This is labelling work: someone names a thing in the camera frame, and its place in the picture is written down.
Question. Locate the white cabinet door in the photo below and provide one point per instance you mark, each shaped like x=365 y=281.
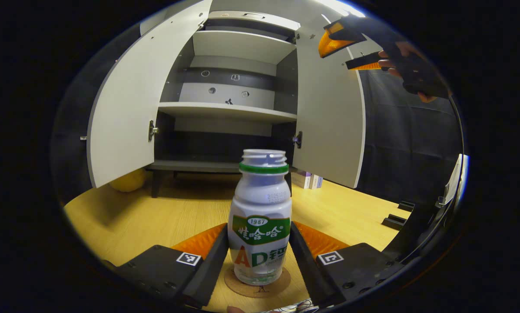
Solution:
x=129 y=108
x=329 y=121

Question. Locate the metal door hinge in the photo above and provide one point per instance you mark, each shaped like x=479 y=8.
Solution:
x=152 y=130
x=297 y=139

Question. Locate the round cork coaster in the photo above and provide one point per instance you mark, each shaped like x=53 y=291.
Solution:
x=260 y=291

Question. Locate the white cabinet shelf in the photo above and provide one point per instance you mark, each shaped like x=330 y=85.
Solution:
x=225 y=111
x=242 y=45

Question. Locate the long ceiling light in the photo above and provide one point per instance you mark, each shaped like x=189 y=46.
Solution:
x=342 y=6

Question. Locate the white bottle green label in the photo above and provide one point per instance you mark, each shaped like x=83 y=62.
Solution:
x=260 y=204

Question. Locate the black backdrop cloth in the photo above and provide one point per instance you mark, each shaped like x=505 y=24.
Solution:
x=407 y=130

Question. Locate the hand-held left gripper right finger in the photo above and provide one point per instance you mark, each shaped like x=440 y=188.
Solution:
x=312 y=278

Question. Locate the beige cabinet drawer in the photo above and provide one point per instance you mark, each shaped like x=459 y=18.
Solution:
x=260 y=21

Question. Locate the black block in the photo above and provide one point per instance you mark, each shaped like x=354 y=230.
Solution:
x=406 y=205
x=393 y=222

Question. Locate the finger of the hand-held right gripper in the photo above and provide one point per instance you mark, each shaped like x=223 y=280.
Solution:
x=329 y=45
x=364 y=63

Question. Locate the yellow round object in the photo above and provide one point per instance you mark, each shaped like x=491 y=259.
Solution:
x=127 y=181

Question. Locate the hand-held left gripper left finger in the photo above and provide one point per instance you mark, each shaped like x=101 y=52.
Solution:
x=207 y=278

